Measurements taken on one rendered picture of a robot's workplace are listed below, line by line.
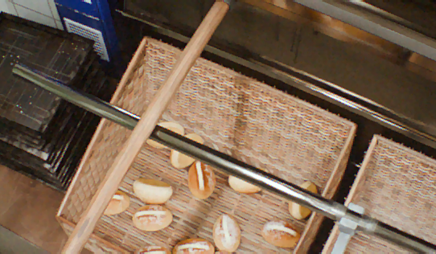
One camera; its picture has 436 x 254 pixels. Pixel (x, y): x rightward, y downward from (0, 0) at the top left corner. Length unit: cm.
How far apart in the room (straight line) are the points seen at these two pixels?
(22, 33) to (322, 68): 74
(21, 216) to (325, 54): 90
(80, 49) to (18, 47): 16
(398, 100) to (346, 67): 13
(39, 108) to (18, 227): 38
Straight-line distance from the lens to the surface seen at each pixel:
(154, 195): 206
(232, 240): 201
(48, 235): 215
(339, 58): 177
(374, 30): 136
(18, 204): 220
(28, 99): 196
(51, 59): 200
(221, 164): 150
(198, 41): 158
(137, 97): 212
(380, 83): 177
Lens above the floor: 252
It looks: 62 degrees down
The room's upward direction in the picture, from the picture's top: 8 degrees counter-clockwise
